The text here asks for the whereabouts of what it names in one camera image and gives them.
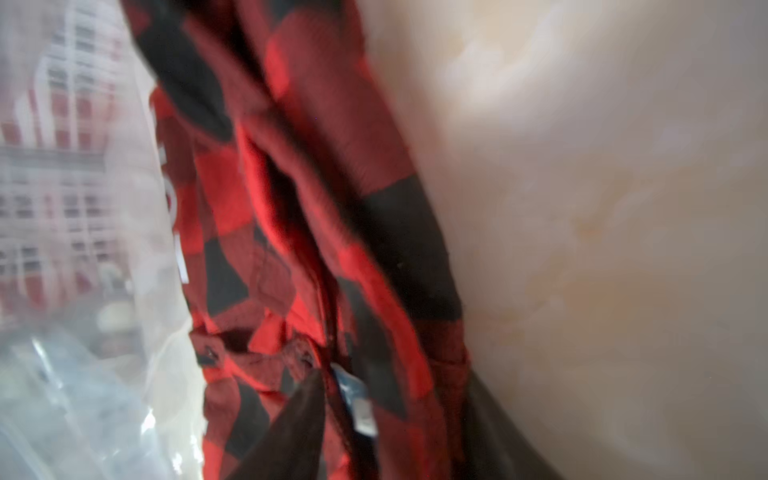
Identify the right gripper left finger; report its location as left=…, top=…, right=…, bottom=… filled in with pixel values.
left=225, top=370, right=326, bottom=480

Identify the red black plaid shirt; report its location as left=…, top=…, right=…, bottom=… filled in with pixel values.
left=122, top=1, right=470, bottom=479

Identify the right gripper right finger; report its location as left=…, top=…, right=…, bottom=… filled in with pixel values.
left=461, top=373, right=562, bottom=480

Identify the clear vacuum bag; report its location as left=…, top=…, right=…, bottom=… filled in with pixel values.
left=1, top=1, right=205, bottom=479

